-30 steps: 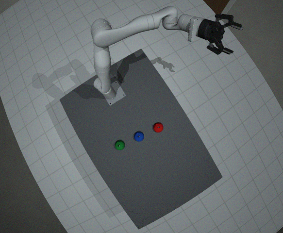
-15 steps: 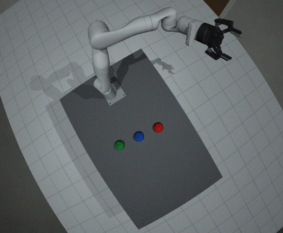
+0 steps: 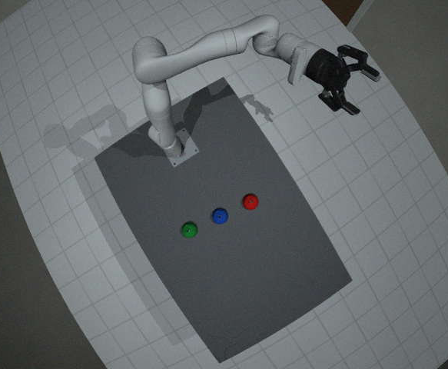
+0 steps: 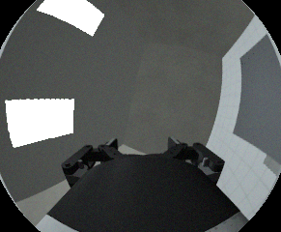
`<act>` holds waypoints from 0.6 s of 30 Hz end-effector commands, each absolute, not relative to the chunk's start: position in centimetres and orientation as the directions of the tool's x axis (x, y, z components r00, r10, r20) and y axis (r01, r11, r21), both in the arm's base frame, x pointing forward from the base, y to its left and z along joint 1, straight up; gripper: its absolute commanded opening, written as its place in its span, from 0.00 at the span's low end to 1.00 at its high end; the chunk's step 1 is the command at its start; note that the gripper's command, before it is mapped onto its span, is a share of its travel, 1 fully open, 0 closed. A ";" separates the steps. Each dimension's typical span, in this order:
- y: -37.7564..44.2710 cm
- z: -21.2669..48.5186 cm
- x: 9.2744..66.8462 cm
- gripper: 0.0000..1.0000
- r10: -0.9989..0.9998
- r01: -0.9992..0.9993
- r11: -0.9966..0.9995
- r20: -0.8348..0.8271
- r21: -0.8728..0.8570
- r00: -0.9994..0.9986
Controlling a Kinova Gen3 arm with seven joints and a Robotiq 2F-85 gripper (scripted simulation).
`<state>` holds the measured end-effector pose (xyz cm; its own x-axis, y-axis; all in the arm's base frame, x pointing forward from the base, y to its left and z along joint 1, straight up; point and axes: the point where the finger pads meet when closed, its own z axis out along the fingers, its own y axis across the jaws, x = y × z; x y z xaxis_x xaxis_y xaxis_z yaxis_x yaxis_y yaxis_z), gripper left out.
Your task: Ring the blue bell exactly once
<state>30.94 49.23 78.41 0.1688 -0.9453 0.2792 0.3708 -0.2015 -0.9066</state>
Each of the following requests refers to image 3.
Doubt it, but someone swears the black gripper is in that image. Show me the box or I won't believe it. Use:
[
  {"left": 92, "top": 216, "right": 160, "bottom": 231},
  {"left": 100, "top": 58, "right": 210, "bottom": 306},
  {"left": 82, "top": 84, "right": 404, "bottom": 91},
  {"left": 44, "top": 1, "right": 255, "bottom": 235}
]
[{"left": 306, "top": 45, "right": 381, "bottom": 116}]

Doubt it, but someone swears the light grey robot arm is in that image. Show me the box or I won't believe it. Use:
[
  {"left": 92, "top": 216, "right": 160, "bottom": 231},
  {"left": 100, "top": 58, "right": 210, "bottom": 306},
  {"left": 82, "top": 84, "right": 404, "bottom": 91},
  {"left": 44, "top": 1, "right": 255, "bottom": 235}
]
[{"left": 132, "top": 15, "right": 322, "bottom": 158}]

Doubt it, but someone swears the green dome bell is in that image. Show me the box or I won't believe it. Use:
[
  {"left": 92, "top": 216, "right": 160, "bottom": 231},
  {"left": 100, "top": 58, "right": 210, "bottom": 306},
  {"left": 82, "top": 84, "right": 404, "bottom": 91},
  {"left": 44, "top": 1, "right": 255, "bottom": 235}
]
[{"left": 182, "top": 222, "right": 197, "bottom": 238}]

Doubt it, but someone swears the red dome bell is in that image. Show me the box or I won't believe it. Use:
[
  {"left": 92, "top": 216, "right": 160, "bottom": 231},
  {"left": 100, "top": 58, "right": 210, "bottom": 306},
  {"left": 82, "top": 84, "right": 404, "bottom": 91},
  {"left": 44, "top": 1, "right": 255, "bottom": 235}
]
[{"left": 243, "top": 194, "right": 258, "bottom": 210}]

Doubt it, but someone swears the blue dome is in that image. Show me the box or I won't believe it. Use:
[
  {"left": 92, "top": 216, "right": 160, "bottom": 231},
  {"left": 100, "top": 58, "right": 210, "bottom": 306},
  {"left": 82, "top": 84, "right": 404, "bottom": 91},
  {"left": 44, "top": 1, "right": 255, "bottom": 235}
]
[{"left": 212, "top": 208, "right": 228, "bottom": 224}]

